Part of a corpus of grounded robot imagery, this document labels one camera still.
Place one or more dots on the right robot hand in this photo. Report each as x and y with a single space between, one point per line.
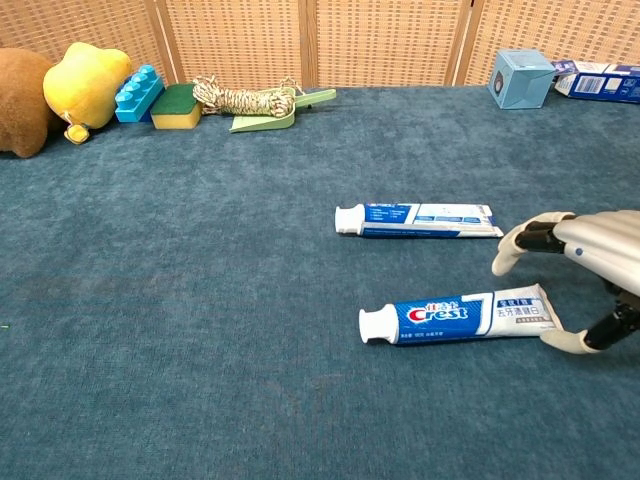
600 240

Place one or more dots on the blue white toothpaste tube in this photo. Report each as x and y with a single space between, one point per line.
440 320
425 220

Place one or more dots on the blue toothpaste carton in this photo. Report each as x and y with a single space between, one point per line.
600 85

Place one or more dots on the light blue cardboard box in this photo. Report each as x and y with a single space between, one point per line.
520 80

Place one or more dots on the light green dustpan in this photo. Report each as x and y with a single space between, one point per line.
260 122

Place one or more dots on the wicker folding screen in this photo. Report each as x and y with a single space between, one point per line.
240 40

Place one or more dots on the green yellow sponge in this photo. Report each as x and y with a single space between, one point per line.
175 107

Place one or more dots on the blue toy building brick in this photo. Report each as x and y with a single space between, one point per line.
135 97

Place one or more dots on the yellow plush toy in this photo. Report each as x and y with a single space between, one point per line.
85 85

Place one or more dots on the brown plush toy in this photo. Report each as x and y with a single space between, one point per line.
20 100

